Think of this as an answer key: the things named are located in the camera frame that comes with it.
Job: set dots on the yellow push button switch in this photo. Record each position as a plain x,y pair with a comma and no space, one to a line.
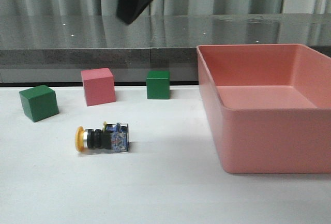
113,137

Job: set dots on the right green wooden cube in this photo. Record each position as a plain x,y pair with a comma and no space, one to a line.
158,84

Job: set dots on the green wooden cube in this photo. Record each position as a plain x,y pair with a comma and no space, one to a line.
158,84
39,102

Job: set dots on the pink wooden cube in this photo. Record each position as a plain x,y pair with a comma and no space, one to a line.
98,86

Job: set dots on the dark grey stone ledge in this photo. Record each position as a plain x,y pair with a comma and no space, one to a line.
55,49

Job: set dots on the left green wooden cube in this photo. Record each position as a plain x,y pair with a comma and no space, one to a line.
39,102

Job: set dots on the pink plastic bin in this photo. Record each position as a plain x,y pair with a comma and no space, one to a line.
268,106

